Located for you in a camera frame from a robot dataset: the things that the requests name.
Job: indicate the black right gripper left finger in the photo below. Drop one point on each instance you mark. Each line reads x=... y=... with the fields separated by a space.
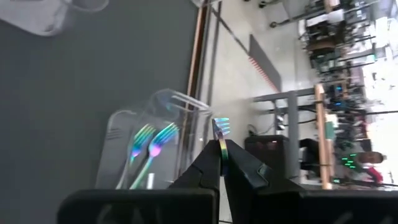
x=140 y=208

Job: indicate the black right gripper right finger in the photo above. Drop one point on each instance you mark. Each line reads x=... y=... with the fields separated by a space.
x=311 y=208

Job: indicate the computer with green lights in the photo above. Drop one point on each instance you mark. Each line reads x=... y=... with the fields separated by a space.
x=349 y=161

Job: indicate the clear plastic bin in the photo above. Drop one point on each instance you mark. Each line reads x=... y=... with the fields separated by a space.
x=124 y=149
x=37 y=18

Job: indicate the black computer tower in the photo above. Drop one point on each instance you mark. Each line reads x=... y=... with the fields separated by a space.
x=264 y=158

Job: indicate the person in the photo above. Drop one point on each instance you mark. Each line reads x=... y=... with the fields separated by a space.
x=370 y=158

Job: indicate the grey desk wooden top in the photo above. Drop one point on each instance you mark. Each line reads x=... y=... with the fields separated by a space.
x=292 y=124

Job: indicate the black table mat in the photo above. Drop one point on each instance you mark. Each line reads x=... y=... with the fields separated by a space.
x=62 y=93

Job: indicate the black mat red striped edge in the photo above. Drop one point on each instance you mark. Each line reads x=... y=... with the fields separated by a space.
x=264 y=62

